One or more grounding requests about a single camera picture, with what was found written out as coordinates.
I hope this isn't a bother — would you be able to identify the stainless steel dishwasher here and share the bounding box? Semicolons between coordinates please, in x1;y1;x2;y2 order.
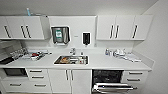
91;69;138;94

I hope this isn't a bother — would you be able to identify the black soap dispenser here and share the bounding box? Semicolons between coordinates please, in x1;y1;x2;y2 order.
82;31;91;47

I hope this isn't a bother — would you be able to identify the chrome sink faucet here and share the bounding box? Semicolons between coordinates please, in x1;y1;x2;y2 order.
69;47;77;56

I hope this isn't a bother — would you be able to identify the stainless steel sink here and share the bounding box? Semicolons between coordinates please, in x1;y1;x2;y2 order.
53;54;90;66

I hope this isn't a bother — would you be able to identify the steel paper towel dispenser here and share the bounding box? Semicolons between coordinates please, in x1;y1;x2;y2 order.
50;25;71;46

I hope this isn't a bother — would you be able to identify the white double-door base cabinet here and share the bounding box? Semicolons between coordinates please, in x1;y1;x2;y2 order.
48;68;93;94

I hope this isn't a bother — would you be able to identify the white drawer stack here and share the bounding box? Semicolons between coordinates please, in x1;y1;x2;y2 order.
121;69;149;88
26;68;53;94

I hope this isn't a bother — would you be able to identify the pale blue bottle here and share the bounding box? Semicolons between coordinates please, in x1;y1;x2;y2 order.
26;7;32;17

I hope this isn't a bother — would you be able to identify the black built-in microwave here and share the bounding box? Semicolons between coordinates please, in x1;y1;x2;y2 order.
2;67;28;78

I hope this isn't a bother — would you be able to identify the wide white drawer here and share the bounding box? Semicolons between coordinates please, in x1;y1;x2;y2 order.
1;78;29;93

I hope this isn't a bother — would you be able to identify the black coffee maker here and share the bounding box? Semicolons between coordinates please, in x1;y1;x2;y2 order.
0;46;16;65

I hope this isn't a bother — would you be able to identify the white wall cabinet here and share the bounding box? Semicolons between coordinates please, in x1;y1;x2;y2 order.
0;15;46;41
96;14;154;42

